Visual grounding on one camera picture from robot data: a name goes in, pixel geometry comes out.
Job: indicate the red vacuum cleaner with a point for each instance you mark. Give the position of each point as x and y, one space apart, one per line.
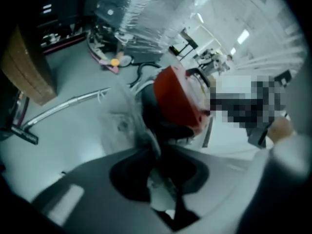
178 96

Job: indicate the black table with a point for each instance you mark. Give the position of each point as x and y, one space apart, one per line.
189 43

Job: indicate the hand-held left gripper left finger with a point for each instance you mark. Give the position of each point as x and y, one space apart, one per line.
97 199

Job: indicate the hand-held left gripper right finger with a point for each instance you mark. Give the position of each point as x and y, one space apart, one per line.
239 191

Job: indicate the pink pad piece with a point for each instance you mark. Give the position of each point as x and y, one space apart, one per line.
107 64

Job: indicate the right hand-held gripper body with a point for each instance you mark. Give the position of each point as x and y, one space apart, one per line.
256 136

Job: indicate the black vacuum floor nozzle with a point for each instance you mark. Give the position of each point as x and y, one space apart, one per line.
25 134

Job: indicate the curved wooden stair beam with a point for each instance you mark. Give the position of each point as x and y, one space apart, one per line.
26 67

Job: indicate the ceiling light panel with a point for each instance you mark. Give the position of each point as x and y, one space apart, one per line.
200 17
243 36
233 51

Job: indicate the orange disc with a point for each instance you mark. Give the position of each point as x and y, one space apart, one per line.
114 62

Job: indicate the plastic-wrapped black machine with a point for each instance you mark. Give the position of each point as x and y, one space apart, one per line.
151 21

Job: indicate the metal vacuum wand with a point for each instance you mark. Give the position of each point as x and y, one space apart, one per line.
65 103

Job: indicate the person's right forearm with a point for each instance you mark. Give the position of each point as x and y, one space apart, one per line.
281 130

